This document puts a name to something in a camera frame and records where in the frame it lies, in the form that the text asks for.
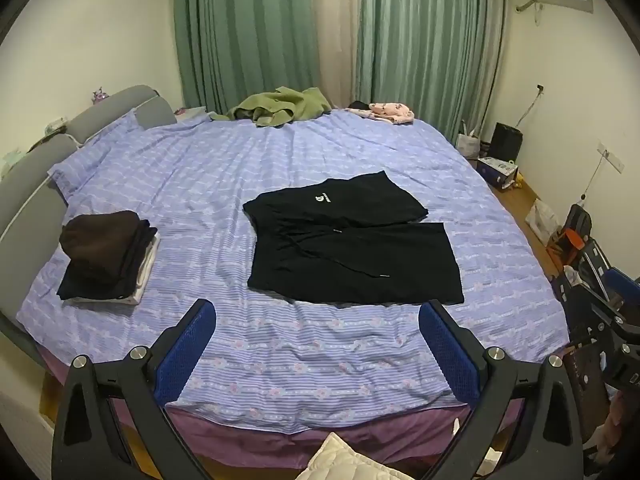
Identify grey bed headboard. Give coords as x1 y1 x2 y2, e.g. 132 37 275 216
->
0 85 178 311

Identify pink patterned garment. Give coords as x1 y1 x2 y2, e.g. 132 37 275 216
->
369 102 416 126

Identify hanging black cable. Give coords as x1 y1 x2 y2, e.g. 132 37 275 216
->
580 152 611 206

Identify bed with purple striped sheet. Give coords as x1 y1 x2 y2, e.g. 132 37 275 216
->
15 107 571 433

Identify black and orange chair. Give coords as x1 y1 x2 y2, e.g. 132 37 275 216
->
547 204 593 271

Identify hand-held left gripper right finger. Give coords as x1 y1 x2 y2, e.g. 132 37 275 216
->
419 299 584 480

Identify green curtain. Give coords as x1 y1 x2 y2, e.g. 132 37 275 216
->
352 0 508 136
172 0 321 116

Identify black box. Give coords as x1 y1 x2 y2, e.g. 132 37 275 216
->
490 122 523 161

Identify clear plastic bag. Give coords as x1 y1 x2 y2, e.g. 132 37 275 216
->
525 199 561 246

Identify white wall socket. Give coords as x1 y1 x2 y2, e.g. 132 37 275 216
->
597 142 626 173

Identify blue and white carton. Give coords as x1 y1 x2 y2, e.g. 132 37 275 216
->
476 156 518 188

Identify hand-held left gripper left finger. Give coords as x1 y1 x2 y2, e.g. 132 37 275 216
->
52 299 217 480

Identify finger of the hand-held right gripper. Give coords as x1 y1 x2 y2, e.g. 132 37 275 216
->
602 267 640 312

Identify stack of folded dark clothes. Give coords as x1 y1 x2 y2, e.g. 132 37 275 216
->
56 220 158 301

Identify wall plug with cable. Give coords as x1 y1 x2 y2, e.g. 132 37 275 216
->
515 84 545 127

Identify green crumpled garment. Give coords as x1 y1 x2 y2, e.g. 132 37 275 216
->
210 87 333 127

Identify black pants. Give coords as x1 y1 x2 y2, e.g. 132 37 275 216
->
242 170 466 306

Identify white quilted cushion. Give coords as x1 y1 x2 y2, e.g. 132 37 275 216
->
297 432 416 480

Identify white folded garment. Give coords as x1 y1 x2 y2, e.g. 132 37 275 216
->
67 232 161 306

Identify blue floral pillow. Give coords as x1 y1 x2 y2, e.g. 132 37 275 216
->
47 110 146 196

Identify dark brown folded garment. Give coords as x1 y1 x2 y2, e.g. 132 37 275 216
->
60 210 143 266

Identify beige sheer curtain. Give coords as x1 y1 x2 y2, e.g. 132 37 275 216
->
307 0 363 108

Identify white bag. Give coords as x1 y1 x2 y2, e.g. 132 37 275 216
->
456 120 482 158

